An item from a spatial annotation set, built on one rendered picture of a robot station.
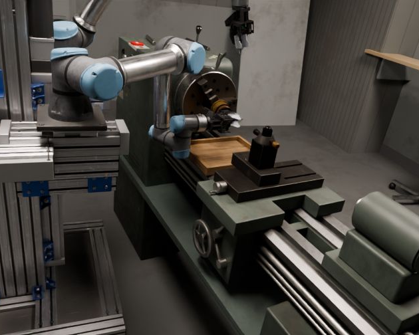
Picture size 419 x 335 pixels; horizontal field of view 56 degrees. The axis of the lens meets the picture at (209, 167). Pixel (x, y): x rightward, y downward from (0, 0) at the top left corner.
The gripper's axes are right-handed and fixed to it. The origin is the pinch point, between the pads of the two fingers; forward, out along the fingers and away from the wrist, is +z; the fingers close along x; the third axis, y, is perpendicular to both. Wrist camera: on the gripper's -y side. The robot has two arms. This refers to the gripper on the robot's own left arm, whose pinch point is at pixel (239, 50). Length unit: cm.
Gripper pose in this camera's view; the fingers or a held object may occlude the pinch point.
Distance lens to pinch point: 190.6
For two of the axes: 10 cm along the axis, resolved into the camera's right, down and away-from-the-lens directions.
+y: 4.7, 4.5, -7.6
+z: 0.8, 8.4, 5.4
